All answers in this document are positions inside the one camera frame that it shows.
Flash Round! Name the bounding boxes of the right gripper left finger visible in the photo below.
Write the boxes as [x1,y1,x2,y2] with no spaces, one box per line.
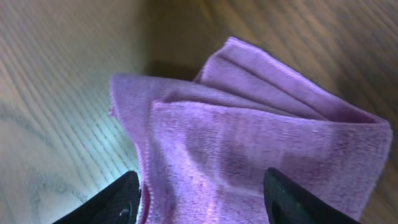
[53,170,141,224]

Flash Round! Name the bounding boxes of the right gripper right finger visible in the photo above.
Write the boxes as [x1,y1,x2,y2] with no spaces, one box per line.
[264,167,360,224]

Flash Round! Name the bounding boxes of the purple microfiber cloth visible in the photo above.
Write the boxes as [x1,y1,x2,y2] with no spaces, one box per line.
[110,37,393,223]

